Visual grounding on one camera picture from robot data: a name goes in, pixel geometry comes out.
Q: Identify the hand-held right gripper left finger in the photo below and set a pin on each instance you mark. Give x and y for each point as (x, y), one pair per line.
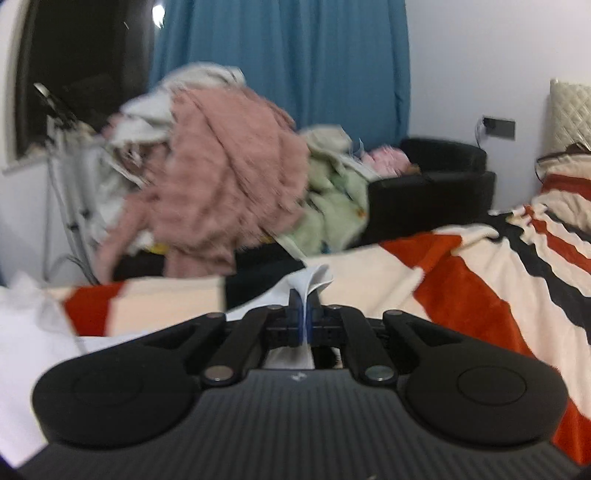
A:
(299, 323)

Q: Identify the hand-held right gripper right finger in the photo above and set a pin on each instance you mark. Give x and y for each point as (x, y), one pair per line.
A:
(314, 323)

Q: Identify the white t-shirt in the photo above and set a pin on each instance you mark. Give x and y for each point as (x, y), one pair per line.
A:
(27, 350)

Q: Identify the pale green blanket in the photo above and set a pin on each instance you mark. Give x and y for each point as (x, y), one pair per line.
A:
(332, 207)

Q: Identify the red black cream striped blanket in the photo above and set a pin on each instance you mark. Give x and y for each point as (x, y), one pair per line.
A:
(461, 286)

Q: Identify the pink fluffy blanket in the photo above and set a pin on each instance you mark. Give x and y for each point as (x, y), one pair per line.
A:
(221, 184)

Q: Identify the black armchair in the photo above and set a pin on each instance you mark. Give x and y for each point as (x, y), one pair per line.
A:
(434, 194)

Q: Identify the small pink cloth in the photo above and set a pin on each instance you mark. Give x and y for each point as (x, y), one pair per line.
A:
(388, 159)

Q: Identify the light grey hoodie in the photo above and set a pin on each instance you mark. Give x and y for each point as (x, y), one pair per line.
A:
(147, 110)

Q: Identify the garment steamer on stand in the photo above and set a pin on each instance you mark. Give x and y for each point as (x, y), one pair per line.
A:
(76, 184)

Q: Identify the blue curtain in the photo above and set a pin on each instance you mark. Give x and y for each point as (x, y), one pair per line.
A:
(300, 55)

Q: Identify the cream quilted headboard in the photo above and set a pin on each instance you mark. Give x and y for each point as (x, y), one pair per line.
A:
(572, 115)

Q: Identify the dark window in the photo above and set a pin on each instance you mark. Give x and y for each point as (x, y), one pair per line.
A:
(83, 46)

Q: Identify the dark wall socket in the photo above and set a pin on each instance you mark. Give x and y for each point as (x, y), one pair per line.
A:
(501, 128)

